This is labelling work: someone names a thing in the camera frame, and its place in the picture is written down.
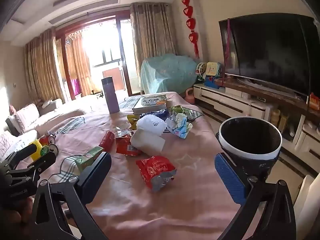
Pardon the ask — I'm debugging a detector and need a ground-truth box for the green drink carton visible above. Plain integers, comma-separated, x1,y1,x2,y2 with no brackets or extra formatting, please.
74,146,104,175

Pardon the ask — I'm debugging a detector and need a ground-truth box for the large red snack packet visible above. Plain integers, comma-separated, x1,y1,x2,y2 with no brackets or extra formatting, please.
136,155,177,192

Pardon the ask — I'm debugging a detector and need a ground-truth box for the pink tablecloth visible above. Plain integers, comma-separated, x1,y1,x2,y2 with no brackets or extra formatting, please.
37,91,242,240

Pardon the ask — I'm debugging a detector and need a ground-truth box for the white television cabinet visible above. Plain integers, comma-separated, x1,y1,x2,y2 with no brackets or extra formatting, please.
192,79,320,172

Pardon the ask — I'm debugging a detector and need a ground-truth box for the person's left hand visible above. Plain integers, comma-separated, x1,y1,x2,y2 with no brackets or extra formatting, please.
0,197,34,230

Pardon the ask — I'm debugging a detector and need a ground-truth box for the brown patterned curtain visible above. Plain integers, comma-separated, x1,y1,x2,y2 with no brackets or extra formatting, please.
24,29,66,103
130,2,178,78
65,34,92,96

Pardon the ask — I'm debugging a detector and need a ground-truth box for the pink sofa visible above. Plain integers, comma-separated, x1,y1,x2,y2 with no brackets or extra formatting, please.
0,97,85,163

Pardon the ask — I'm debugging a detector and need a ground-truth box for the red hanging decoration string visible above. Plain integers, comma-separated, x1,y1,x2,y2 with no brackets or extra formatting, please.
181,0,200,59

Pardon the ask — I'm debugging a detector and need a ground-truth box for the purple thermos bottle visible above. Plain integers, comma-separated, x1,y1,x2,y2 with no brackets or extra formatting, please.
101,77,120,114

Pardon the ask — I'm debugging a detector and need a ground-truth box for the yellow snack packet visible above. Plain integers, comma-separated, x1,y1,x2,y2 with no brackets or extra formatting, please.
127,114,141,130

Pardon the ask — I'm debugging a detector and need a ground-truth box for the white tissue wad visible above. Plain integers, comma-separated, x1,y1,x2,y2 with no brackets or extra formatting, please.
130,127,166,155

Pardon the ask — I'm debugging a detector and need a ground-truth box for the white toy basket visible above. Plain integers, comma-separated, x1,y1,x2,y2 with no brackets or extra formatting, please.
196,62,208,77

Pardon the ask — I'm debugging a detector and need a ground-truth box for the stack of yellow jars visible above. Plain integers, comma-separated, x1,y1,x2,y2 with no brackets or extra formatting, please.
271,109,281,128

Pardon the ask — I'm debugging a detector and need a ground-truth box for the yellow plastic toy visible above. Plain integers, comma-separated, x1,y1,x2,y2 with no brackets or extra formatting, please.
29,140,50,161

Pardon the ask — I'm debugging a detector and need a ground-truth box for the blue plastic bag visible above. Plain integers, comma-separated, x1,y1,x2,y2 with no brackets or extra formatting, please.
139,110,170,121

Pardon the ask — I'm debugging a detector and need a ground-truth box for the green snack packet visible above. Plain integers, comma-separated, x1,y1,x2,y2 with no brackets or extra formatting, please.
171,105,192,117

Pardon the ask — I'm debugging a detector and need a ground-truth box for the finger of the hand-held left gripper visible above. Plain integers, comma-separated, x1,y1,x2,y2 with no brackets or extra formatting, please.
5,151,57,182
0,142,38,165

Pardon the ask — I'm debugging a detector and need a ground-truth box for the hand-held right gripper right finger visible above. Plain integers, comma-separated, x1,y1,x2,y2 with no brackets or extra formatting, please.
214,152,297,240

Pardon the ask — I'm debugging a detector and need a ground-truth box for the red framed glass door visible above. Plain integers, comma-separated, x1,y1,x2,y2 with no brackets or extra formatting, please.
55,15,134,98

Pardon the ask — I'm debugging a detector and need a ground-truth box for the colourful cover book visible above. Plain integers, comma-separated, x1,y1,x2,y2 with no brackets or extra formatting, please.
139,94,167,108

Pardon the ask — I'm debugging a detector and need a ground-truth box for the pink long-handled swatter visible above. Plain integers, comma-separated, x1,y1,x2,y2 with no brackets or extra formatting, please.
224,19,232,67

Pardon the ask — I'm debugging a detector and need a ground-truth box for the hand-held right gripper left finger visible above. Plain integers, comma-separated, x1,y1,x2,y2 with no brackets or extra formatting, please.
30,151,112,240

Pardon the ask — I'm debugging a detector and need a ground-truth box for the red round toy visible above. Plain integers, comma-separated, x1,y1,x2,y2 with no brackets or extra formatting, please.
39,133,57,146

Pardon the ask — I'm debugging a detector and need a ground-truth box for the pink kettlebell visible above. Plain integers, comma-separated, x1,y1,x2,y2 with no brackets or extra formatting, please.
185,87,196,103

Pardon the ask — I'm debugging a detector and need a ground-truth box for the thick white book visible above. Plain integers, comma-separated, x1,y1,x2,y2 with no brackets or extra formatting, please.
132,97,167,116

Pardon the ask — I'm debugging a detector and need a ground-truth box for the blue toy box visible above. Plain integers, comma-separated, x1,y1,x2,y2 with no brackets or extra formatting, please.
204,76,224,89

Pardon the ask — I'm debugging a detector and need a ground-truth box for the flat red snack packet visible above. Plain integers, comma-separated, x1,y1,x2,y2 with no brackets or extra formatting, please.
115,135,143,157

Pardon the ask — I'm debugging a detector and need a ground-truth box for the orange toy telephone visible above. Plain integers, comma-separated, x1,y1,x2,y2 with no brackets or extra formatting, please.
309,92,320,106

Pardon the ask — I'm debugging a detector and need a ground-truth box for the crumpled printed paper wrapper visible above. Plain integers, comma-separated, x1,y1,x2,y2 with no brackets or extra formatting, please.
165,114,193,139

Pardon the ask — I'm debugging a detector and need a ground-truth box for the silver foil wrapper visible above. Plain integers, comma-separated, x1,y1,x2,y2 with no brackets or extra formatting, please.
115,126,134,138

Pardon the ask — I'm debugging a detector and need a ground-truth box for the yellow green toy phone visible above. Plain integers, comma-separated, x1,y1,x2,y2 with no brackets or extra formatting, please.
206,62,222,77

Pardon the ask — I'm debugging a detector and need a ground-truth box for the black white-rimmed bin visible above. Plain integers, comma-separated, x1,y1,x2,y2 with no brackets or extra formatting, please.
216,116,283,178

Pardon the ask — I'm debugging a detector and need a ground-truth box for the teal cloth covered furniture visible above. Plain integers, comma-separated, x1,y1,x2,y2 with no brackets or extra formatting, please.
140,53,200,96

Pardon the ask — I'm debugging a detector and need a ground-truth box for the black flat television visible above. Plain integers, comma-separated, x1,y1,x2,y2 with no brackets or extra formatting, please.
219,12,317,97

